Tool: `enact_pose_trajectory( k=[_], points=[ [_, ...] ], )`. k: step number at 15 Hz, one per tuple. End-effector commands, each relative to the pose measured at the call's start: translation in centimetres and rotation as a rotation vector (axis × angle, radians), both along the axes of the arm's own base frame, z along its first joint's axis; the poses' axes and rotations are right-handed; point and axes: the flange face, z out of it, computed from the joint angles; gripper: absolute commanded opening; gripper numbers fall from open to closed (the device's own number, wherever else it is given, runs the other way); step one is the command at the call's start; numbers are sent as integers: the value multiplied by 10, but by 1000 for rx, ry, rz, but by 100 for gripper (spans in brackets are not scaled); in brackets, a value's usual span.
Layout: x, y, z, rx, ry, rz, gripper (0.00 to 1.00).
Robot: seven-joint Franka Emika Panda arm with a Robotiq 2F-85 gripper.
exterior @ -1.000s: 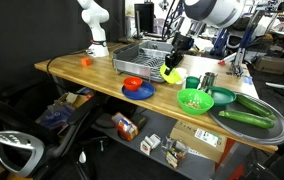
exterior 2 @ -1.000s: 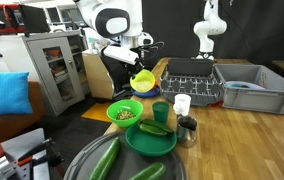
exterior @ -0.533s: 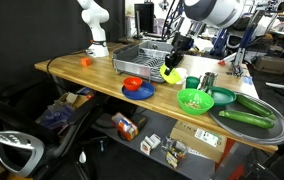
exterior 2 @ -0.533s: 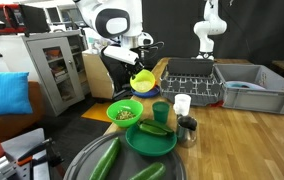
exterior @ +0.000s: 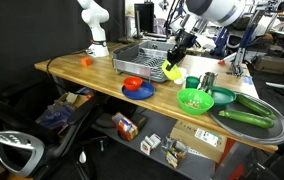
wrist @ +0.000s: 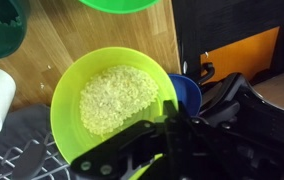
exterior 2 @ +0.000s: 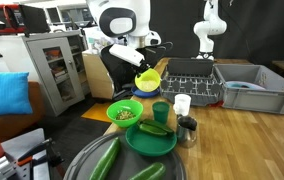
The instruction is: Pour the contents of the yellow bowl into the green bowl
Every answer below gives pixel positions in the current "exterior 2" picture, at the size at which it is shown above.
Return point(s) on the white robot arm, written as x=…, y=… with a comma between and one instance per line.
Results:
x=212, y=26

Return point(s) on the grey glass door cabinet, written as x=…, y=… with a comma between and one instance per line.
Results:
x=35, y=45

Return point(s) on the yellow plastic bowl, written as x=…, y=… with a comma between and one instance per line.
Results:
x=148, y=75

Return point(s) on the green pepper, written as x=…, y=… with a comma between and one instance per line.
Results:
x=152, y=130
x=163, y=126

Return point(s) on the blue pillow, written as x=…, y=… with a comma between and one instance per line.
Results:
x=5, y=96

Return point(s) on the black office chair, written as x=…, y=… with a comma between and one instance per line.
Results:
x=115, y=71

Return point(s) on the pale blue plate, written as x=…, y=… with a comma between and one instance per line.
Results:
x=245, y=85

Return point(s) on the short green cucumber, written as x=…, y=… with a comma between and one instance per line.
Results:
x=150, y=171

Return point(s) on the long green cucumber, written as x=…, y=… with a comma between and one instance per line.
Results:
x=105, y=160

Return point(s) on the grey plastic crate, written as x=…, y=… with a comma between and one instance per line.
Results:
x=255, y=100

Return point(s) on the dark green plastic cup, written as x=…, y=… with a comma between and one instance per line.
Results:
x=161, y=115

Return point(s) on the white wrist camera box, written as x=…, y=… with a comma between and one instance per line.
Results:
x=125, y=54

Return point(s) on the black monitor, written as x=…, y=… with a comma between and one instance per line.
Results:
x=33, y=18

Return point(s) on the red tape strip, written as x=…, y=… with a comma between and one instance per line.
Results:
x=217, y=104

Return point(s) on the black clamp tool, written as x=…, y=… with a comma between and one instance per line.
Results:
x=45, y=156

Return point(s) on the grey metal stand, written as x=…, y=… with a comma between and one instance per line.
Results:
x=15, y=141

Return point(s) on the blue plastic plate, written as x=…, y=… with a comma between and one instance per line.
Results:
x=142, y=94

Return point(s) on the white robot arm blue light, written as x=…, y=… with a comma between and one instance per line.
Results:
x=138, y=13

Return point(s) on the white rice grains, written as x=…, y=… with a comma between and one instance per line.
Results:
x=148, y=86

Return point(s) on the teal green plate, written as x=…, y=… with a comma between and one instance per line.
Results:
x=148, y=145

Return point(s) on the orange floor mat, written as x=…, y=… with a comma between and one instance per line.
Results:
x=97, y=113

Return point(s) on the pale green seeds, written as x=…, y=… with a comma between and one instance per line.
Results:
x=125, y=115

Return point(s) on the white plastic cup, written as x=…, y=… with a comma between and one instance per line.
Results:
x=182, y=105

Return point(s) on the beige wooden cabinet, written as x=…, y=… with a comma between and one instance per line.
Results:
x=97, y=80

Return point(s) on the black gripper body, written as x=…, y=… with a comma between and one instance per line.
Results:
x=154, y=56

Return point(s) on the dark grey round tray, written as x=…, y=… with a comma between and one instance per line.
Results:
x=128, y=163

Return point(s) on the translucent plastic storage bin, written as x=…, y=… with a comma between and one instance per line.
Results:
x=93, y=40

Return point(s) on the orange sofa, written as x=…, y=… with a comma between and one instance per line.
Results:
x=12, y=126

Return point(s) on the grey dish rack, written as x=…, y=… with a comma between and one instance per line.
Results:
x=188, y=66

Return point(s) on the bright green plastic bowl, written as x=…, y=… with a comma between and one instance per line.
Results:
x=125, y=123

